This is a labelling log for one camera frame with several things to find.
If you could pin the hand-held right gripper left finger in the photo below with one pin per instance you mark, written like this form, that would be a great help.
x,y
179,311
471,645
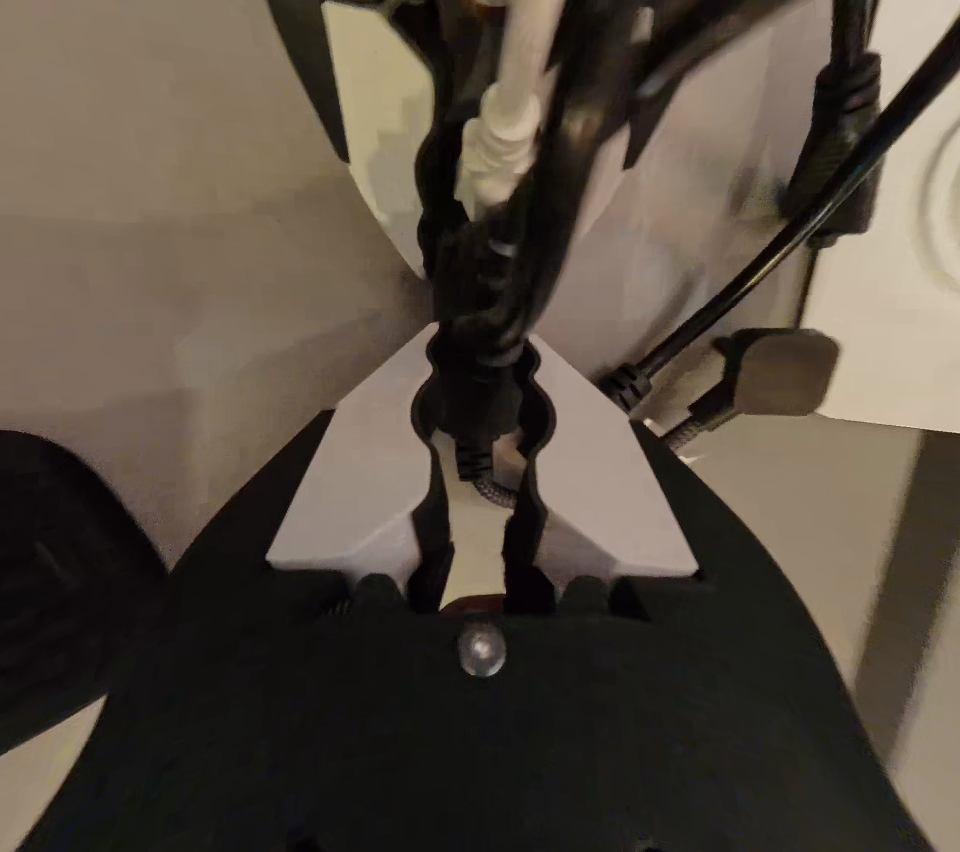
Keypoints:
x,y
352,484

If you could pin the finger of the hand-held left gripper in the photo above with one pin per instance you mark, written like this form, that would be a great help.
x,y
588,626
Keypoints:
x,y
592,251
375,101

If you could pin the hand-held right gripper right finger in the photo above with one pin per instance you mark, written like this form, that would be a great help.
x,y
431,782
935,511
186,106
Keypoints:
x,y
611,492

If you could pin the black dimpled round pad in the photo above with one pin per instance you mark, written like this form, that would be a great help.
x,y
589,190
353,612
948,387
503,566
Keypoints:
x,y
67,567

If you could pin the white rounded pad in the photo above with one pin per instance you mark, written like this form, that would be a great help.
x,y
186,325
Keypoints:
x,y
900,342

